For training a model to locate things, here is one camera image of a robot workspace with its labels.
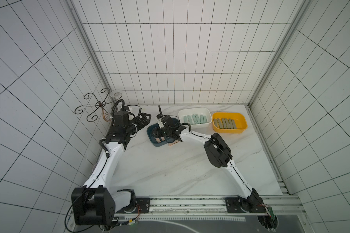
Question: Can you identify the dark teal storage box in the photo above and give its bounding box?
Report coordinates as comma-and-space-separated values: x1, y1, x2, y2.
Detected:
146, 123, 174, 147

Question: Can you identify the mint knife pair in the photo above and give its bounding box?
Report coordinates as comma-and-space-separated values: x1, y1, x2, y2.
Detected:
187, 115, 193, 125

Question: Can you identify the mint knife vertical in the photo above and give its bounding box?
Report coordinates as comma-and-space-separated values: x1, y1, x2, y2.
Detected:
192, 115, 198, 124

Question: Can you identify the white storage box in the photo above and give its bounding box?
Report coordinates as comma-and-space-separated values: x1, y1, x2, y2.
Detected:
178, 107, 213, 129

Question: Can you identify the yellow storage box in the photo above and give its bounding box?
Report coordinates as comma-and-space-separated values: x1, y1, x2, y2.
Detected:
212, 112, 248, 134

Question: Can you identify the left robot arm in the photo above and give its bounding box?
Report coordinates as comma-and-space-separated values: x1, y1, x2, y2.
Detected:
71, 108, 151, 226

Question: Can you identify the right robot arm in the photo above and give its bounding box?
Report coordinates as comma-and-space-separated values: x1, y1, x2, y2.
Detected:
151, 126, 267, 213

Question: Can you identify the clear wine glass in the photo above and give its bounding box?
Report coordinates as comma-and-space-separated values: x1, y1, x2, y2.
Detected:
110, 90, 123, 101

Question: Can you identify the metal scroll glass rack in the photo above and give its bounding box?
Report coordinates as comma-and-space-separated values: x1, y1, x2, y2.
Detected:
74, 88, 118, 122

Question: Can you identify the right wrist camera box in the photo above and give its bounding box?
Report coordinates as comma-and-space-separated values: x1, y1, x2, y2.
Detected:
157, 114, 179, 128

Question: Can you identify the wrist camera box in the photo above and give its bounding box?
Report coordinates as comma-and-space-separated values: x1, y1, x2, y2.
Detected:
157, 114, 179, 128
121, 105, 135, 113

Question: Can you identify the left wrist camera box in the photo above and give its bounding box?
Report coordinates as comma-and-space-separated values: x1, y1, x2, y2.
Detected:
121, 105, 135, 113

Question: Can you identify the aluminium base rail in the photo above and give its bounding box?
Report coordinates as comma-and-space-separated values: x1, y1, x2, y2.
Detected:
110, 196, 305, 217

